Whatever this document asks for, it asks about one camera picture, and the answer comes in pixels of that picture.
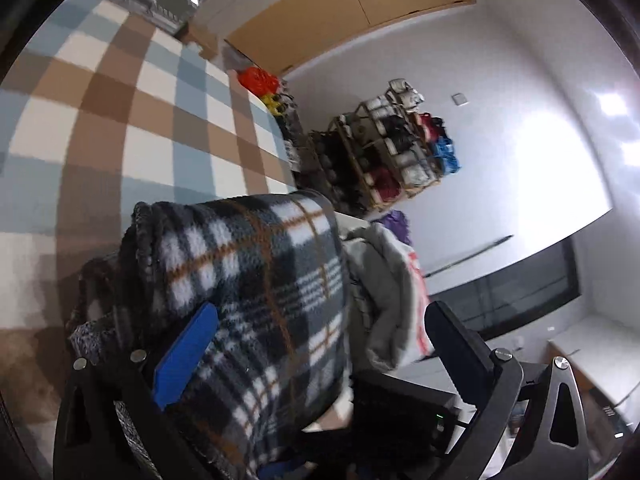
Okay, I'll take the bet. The bamboo shoe rack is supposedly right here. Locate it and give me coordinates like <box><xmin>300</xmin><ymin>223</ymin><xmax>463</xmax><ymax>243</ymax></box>
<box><xmin>309</xmin><ymin>78</ymin><xmax>461</xmax><ymax>218</ymax></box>

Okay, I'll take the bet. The orange plastic bag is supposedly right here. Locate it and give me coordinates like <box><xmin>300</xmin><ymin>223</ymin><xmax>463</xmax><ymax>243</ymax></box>
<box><xmin>236</xmin><ymin>66</ymin><xmax>280</xmax><ymax>98</ymax></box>

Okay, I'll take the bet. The grey hoodie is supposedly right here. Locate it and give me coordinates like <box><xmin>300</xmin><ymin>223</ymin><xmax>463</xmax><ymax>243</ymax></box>
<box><xmin>342</xmin><ymin>223</ymin><xmax>434</xmax><ymax>373</ymax></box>

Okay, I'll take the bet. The wooden door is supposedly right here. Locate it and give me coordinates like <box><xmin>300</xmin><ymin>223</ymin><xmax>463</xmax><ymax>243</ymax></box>
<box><xmin>228</xmin><ymin>0</ymin><xmax>475</xmax><ymax>76</ymax></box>

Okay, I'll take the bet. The wall television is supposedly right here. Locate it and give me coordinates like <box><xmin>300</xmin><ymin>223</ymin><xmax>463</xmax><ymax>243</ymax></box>
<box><xmin>425</xmin><ymin>237</ymin><xmax>580</xmax><ymax>340</ymax></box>

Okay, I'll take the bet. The plaid fleece cardigan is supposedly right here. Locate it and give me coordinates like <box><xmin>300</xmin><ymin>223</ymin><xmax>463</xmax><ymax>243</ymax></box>
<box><xmin>67</xmin><ymin>191</ymin><xmax>348</xmax><ymax>479</ymax></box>

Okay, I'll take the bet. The checkered bed sheet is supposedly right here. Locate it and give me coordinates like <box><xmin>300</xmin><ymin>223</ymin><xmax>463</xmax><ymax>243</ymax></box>
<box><xmin>1</xmin><ymin>0</ymin><xmax>293</xmax><ymax>425</ymax></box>

